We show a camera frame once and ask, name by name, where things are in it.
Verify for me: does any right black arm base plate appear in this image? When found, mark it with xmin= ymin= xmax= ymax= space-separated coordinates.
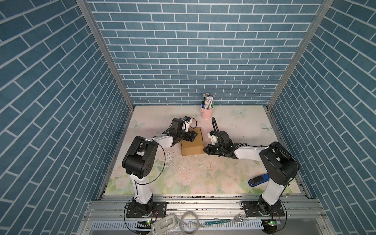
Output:
xmin=240 ymin=200 xmax=285 ymax=217

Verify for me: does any pink pen holder cup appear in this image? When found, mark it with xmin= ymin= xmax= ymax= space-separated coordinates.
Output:
xmin=200 ymin=108 xmax=213 ymax=120

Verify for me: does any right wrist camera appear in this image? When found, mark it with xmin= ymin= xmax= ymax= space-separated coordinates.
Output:
xmin=208 ymin=131 xmax=218 ymax=145

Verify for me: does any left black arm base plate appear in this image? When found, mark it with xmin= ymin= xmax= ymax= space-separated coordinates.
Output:
xmin=125 ymin=200 xmax=167 ymax=218

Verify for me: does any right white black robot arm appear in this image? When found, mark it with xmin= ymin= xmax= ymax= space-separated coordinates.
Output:
xmin=204 ymin=117 xmax=300 ymax=216

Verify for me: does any white plastic device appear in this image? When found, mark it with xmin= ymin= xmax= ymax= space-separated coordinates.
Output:
xmin=151 ymin=214 xmax=178 ymax=235

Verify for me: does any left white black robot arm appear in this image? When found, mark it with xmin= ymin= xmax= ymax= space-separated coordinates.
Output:
xmin=122 ymin=116 xmax=198 ymax=208

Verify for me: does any brown cardboard paper box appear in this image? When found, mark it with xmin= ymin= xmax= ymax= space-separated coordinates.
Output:
xmin=181 ymin=127 xmax=204 ymax=156

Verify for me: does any aluminium frame rail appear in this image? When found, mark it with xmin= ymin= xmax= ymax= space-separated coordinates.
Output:
xmin=77 ymin=195 xmax=335 ymax=235

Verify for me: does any green handled tool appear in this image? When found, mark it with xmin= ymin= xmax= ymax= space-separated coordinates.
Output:
xmin=205 ymin=219 xmax=230 ymax=226

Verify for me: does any silver fork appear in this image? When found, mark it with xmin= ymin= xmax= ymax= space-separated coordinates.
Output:
xmin=214 ymin=213 xmax=248 ymax=223

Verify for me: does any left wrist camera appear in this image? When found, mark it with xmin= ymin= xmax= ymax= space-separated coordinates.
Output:
xmin=182 ymin=116 xmax=193 ymax=132

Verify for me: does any blue black stapler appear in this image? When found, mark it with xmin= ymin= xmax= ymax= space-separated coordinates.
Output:
xmin=248 ymin=174 xmax=270 ymax=187

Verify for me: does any floral table mat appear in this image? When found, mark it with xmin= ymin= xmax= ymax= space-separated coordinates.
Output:
xmin=105 ymin=105 xmax=294 ymax=196

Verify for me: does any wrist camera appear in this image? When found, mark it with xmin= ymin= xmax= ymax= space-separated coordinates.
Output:
xmin=182 ymin=116 xmax=193 ymax=132
xmin=208 ymin=131 xmax=218 ymax=145

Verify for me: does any coiled grey cable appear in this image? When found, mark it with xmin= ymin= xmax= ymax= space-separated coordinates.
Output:
xmin=179 ymin=211 xmax=200 ymax=235

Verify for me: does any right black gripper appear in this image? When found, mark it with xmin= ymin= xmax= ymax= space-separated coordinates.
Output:
xmin=203 ymin=143 xmax=226 ymax=155

